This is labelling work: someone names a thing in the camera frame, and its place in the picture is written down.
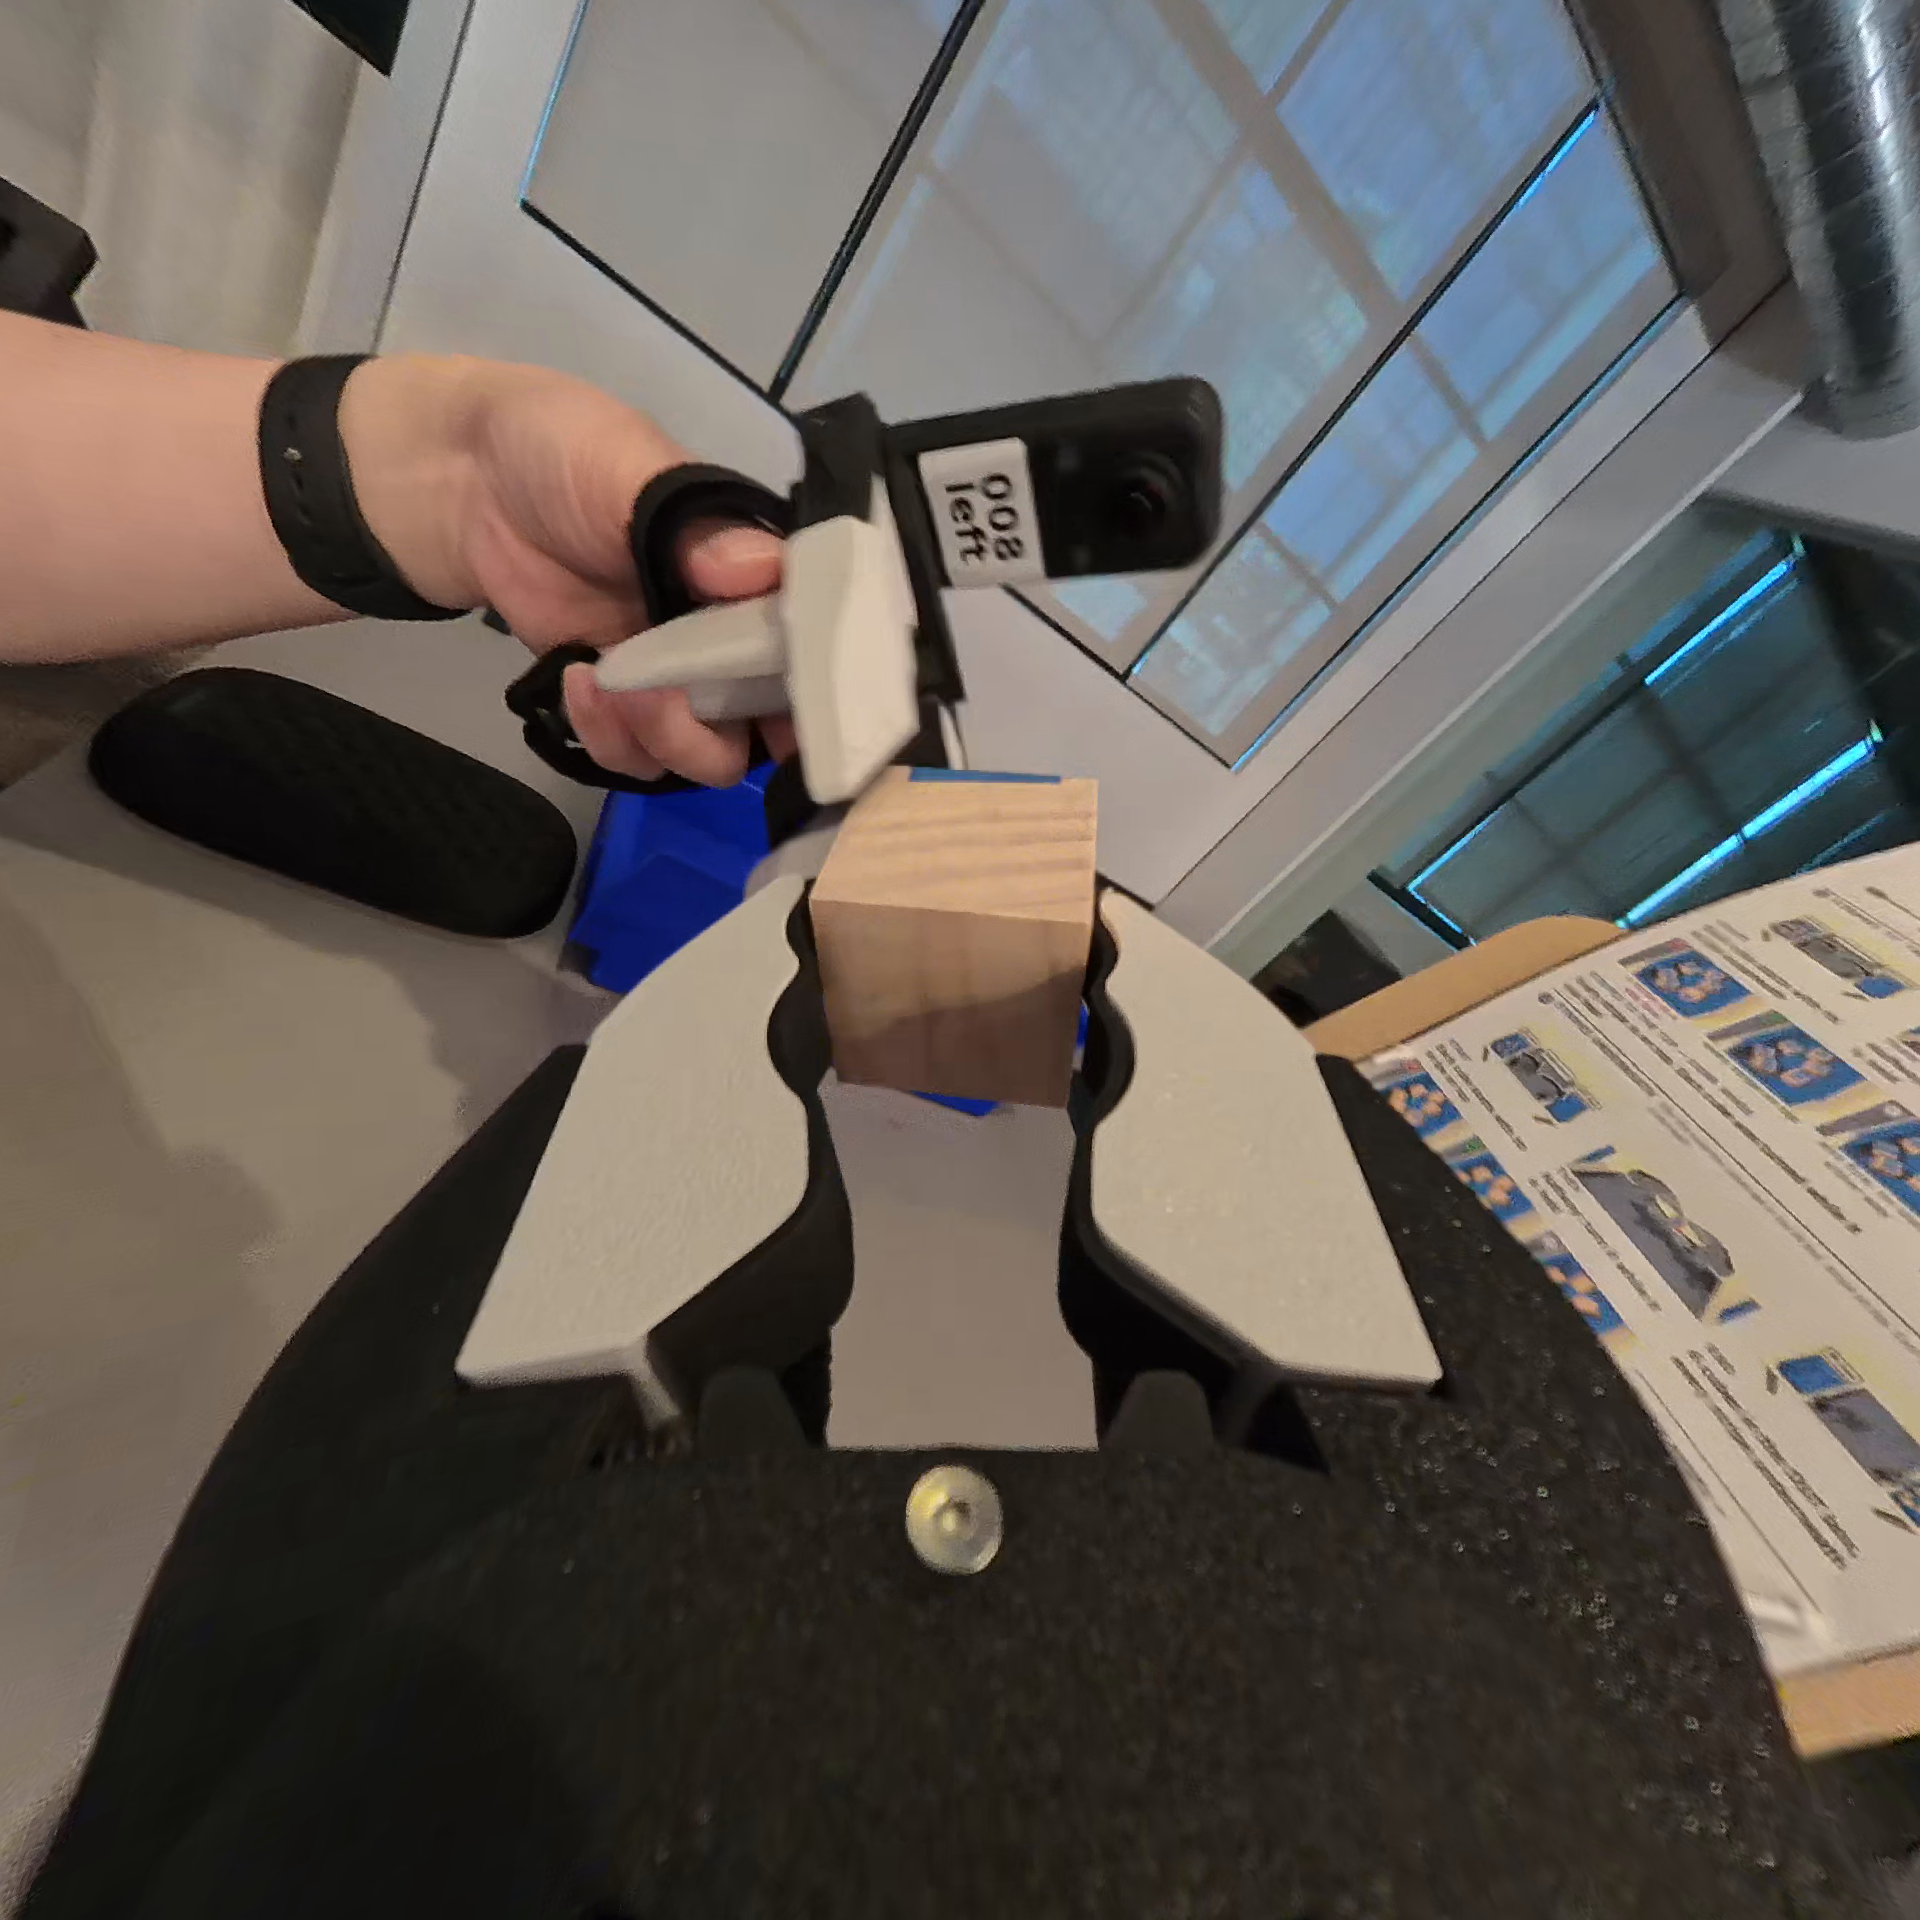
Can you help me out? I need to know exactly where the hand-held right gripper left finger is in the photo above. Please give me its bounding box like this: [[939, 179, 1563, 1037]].
[[454, 873, 857, 1450]]

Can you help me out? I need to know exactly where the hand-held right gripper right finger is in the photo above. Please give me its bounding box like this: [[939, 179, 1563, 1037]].
[[1055, 888, 1444, 1443]]

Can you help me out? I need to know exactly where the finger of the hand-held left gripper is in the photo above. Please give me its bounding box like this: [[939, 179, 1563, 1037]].
[[780, 515, 924, 808], [745, 780, 847, 902]]

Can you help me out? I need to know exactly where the blue plastic bin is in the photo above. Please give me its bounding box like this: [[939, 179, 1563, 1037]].
[[567, 756, 1087, 1121]]

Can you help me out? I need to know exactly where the wooden cube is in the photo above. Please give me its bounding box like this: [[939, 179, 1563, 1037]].
[[809, 769, 1100, 1108]]

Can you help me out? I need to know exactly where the person's left forearm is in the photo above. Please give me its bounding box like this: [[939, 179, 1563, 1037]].
[[0, 307, 301, 670]]

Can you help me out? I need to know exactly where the person's left hand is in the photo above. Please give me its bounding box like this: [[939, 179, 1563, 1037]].
[[345, 355, 797, 782]]

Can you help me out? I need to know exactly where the glass window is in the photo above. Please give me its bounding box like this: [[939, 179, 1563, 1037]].
[[516, 0, 1801, 769]]

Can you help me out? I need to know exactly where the black textured oval pad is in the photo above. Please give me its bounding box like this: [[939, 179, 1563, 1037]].
[[87, 667, 577, 939]]

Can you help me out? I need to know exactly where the illustrated instruction sheet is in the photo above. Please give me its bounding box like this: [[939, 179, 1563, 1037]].
[[1357, 849, 1920, 1682]]

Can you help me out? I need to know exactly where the black wristband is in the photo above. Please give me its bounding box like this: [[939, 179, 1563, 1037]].
[[257, 355, 467, 624]]

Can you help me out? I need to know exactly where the black panel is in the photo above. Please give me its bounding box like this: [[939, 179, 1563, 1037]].
[[292, 0, 414, 78]]

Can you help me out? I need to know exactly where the black foam block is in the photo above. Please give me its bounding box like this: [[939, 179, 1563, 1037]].
[[0, 180, 99, 324]]

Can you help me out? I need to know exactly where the silver ribbed duct pipe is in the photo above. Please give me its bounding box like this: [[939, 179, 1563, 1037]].
[[1709, 0, 1920, 437]]

